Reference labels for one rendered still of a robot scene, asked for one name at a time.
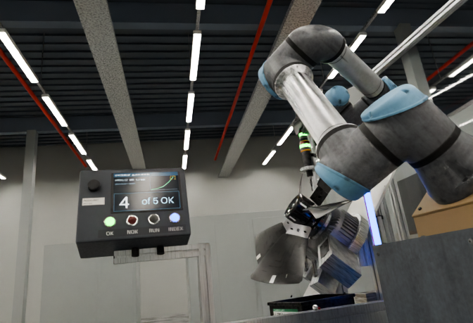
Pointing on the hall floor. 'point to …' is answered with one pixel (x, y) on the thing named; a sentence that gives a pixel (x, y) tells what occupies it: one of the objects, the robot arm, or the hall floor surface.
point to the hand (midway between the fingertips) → (298, 126)
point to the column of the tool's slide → (386, 221)
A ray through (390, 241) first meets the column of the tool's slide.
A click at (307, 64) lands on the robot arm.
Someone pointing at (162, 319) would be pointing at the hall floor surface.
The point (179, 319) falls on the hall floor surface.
